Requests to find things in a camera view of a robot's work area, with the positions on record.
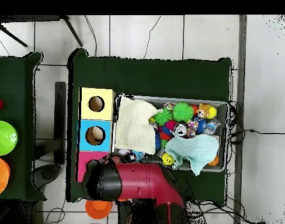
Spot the cream yellow waffle cloth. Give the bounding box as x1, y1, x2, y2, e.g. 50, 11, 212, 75
114, 94, 161, 155

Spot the wooden box with three holes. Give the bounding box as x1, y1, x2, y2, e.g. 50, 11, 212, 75
75, 87, 116, 183

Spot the black drink can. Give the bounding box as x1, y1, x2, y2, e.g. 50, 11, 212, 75
173, 123, 188, 137

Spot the green spiky rubber ball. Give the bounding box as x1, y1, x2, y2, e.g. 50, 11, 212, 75
172, 101, 194, 123

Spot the yellow smiley ball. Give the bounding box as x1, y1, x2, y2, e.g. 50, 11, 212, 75
161, 152, 175, 166

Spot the mint green waffle cloth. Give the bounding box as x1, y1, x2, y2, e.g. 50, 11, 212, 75
164, 134, 220, 176

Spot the blue spiky rubber ball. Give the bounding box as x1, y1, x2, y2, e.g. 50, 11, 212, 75
196, 118, 207, 135

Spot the small brown teddy bear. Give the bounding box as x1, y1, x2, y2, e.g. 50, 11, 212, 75
196, 103, 211, 119

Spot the plain yellow foam ball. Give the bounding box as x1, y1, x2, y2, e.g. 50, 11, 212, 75
207, 106, 217, 120

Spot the small orange basketball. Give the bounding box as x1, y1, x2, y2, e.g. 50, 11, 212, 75
207, 155, 220, 167

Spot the orange plastic bowl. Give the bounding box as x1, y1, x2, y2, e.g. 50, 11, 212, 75
0, 154, 11, 198
85, 198, 113, 220

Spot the dark green side tablecloth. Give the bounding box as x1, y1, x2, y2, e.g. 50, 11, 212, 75
0, 51, 46, 202

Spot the green plastic bowl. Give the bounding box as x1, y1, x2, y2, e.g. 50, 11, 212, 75
0, 120, 19, 156

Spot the shallow wire mesh bin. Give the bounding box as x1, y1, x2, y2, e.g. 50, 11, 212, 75
112, 94, 230, 173

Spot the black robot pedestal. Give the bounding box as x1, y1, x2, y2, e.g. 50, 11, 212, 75
116, 198, 157, 224

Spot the black power cable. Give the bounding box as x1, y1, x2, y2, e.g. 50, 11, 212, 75
228, 128, 285, 144

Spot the black metal frame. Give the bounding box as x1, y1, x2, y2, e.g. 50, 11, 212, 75
0, 15, 84, 47

